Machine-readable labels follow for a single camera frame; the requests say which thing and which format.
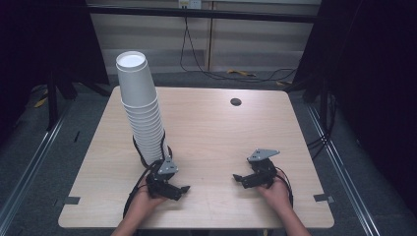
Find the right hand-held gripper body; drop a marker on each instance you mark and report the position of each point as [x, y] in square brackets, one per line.
[264, 172]

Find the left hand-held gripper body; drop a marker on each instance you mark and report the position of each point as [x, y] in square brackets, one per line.
[160, 185]

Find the black cup holder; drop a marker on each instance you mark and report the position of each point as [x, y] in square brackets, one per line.
[162, 144]

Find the stack of white cups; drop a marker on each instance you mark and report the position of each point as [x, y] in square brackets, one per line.
[137, 85]

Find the person's left hand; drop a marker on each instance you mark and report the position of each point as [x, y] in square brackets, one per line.
[144, 203]

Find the person's right hand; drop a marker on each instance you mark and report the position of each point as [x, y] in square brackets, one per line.
[278, 196]

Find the grey tape strip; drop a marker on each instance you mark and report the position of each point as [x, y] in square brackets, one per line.
[324, 198]
[72, 200]

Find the black round table grommet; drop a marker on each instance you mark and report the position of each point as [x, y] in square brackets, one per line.
[235, 101]

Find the yellow scrap on floor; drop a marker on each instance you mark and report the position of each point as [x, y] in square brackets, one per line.
[241, 72]

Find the black metal stand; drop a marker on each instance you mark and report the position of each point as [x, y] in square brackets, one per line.
[52, 105]

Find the black curtain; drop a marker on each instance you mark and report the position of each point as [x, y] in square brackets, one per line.
[39, 42]
[370, 82]

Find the yellow tape piece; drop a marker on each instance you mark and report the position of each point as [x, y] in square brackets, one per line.
[40, 102]

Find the black horizontal bar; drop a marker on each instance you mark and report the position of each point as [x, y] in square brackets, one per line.
[196, 13]

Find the metal floor rail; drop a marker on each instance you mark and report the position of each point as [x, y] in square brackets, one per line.
[29, 170]
[344, 177]

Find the white wall socket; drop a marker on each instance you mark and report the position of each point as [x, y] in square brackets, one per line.
[190, 3]

